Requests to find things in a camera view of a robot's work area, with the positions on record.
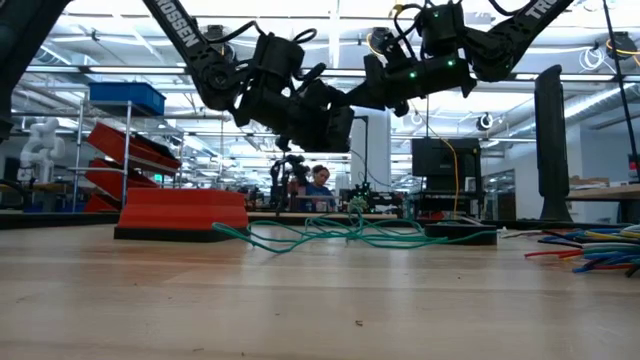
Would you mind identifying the blue plastic bin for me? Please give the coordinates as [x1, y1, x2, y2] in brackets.
[88, 81, 167, 117]

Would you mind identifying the red and black box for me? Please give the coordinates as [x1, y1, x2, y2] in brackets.
[113, 188, 252, 244]

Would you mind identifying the wooden table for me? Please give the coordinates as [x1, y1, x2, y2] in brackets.
[567, 183, 640, 225]

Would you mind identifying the thin black slanted pole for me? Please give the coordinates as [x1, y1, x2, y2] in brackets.
[602, 0, 640, 169]

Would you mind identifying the black monitor cart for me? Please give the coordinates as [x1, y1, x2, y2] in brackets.
[407, 189, 484, 220]

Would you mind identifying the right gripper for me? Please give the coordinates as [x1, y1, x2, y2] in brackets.
[342, 49, 479, 119]

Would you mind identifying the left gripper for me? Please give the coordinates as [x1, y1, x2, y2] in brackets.
[230, 87, 331, 153]

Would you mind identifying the thin green wire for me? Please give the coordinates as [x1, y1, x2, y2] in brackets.
[212, 204, 497, 254]

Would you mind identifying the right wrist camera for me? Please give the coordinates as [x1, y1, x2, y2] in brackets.
[377, 29, 411, 69]

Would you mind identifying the black gantry frame with camera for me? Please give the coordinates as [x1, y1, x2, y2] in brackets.
[282, 113, 370, 189]

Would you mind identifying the black monitor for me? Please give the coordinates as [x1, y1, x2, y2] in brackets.
[411, 138, 482, 192]

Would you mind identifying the black ceiling cable reel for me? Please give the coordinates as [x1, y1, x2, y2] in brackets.
[606, 31, 640, 60]

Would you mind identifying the white building column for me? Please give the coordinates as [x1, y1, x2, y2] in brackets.
[350, 107, 392, 194]

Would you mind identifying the bundle of coloured wires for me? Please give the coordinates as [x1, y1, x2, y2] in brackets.
[524, 224, 640, 280]

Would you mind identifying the wooden workbench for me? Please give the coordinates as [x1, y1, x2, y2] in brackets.
[247, 205, 401, 220]

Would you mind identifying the black tape roll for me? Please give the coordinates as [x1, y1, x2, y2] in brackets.
[423, 223, 499, 246]

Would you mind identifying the person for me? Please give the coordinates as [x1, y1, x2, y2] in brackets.
[299, 164, 338, 214]

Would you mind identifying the yellow cable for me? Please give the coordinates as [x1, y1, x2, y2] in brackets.
[424, 124, 460, 214]

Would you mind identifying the metal rack with red bins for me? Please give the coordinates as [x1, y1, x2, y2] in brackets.
[69, 99, 184, 214]

